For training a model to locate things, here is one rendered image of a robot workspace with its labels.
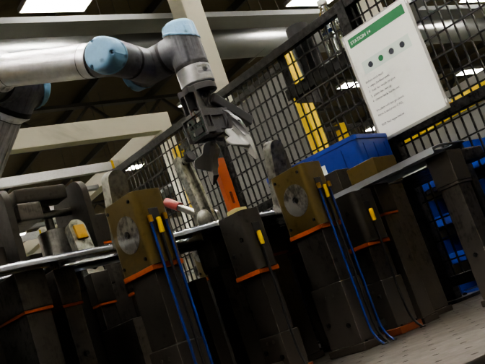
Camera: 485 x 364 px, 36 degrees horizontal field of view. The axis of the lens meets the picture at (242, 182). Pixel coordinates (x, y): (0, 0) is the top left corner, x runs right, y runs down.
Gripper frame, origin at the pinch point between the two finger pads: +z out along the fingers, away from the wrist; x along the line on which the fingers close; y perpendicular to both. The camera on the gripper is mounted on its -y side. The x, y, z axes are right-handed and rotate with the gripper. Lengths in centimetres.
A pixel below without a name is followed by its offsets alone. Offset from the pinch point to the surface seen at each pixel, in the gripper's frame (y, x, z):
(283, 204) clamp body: 8.7, 17.8, 12.2
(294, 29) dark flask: -62, -20, -46
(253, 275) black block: 22.4, 18.6, 23.1
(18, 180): -311, -674, -214
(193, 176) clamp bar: -1.1, -15.0, -4.8
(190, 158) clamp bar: 0.3, -12.2, -8.3
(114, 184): 41.4, 15.4, 2.8
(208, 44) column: -551, -538, -320
